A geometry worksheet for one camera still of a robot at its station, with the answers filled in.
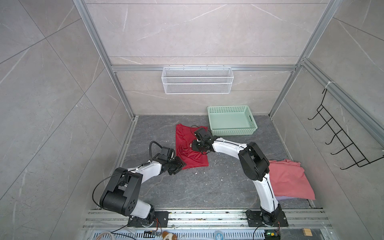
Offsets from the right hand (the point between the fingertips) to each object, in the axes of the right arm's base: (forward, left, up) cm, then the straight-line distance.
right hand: (192, 145), depth 99 cm
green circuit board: (-50, -38, -3) cm, 63 cm away
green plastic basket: (+23, -31, -1) cm, 39 cm away
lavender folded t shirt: (-34, -48, -1) cm, 59 cm away
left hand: (-13, +5, +1) cm, 14 cm away
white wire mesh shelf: (+35, -5, +27) cm, 45 cm away
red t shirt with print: (-10, +1, 0) cm, 10 cm away
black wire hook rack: (-27, -69, +29) cm, 80 cm away
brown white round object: (-50, +12, +1) cm, 51 cm away
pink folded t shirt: (-25, -54, +1) cm, 60 cm away
